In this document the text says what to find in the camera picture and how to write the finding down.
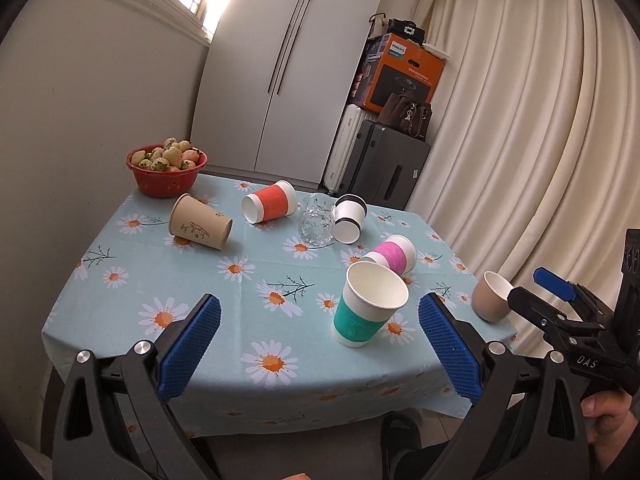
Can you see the person's right hand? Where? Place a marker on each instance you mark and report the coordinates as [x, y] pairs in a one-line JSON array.
[[610, 420]]

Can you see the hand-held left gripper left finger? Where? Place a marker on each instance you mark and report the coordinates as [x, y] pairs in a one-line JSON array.
[[192, 345]]

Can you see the pink sleeved paper cup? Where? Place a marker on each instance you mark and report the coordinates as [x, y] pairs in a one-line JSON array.
[[395, 257]]

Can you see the white wardrobe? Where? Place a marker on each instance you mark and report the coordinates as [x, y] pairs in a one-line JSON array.
[[280, 60]]

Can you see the teal sleeved paper cup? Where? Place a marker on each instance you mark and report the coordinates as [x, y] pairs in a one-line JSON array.
[[357, 325]]

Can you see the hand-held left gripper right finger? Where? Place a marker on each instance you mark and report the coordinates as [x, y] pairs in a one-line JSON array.
[[450, 350]]

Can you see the brown leather handbag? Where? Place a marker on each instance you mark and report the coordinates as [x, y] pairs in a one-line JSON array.
[[395, 110]]

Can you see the black camera bag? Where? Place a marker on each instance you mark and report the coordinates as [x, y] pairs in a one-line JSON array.
[[406, 30]]

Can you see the red sleeved paper cup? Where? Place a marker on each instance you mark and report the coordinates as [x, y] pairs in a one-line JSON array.
[[275, 200]]

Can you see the black slipper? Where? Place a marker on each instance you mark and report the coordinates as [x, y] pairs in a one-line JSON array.
[[400, 435]]

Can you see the white black banded paper cup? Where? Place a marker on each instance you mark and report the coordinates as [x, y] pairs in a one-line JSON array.
[[347, 227]]

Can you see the pile of pale strawberries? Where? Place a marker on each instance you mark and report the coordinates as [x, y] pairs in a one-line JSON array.
[[167, 156]]

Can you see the light blue daisy tablecloth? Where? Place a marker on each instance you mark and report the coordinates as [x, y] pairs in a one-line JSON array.
[[225, 240]]

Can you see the orange cardboard box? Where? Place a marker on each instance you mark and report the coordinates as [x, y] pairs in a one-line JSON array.
[[410, 67]]

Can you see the dark grey suitcase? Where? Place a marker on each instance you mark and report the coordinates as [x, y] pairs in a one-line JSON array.
[[385, 170]]

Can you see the white ribbed suitcase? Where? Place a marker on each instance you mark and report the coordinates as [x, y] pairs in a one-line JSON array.
[[342, 145]]

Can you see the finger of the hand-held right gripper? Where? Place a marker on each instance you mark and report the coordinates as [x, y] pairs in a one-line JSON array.
[[530, 305], [555, 282]]

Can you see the small beige paper cup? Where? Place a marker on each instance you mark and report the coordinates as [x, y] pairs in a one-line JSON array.
[[487, 302]]

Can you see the brown kraft paper cup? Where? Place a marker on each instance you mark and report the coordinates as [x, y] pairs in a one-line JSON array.
[[200, 222]]

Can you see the clear glass tumbler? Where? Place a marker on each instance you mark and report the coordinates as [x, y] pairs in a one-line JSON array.
[[316, 225]]

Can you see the cream curtain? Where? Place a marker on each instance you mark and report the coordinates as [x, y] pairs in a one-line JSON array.
[[525, 110]]

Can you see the red plastic colander bowl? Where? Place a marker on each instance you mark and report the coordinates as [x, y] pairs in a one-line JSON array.
[[160, 184]]

